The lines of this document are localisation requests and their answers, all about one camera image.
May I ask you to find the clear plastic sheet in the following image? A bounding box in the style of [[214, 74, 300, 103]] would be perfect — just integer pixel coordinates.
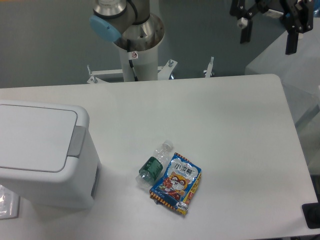
[[0, 185, 20, 220]]

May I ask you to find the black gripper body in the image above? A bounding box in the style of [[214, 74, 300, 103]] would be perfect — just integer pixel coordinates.
[[229, 0, 314, 34]]

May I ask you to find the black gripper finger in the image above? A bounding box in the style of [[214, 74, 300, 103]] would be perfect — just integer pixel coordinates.
[[240, 19, 253, 44], [285, 30, 299, 55]]

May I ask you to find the black device at table edge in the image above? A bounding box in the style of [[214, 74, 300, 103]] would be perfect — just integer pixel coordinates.
[[302, 202, 320, 229]]

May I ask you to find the white plastic trash can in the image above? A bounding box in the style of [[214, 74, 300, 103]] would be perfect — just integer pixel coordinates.
[[0, 100, 101, 209]]

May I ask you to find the white pedestal base frame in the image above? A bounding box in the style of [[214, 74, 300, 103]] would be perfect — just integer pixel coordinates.
[[86, 56, 215, 84]]

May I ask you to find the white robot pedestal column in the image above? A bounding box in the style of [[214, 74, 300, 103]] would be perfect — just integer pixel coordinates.
[[118, 46, 158, 82]]

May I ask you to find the grey trash can push button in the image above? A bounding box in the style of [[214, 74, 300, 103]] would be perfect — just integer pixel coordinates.
[[67, 126, 87, 158]]

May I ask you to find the crushed clear plastic bottle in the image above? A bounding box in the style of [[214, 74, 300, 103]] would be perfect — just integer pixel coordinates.
[[135, 140, 174, 189]]

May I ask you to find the black cable on pedestal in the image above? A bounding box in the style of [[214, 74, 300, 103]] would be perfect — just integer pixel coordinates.
[[126, 39, 139, 82]]

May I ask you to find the blue snack bag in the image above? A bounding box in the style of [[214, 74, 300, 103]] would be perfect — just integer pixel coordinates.
[[149, 152, 202, 215]]

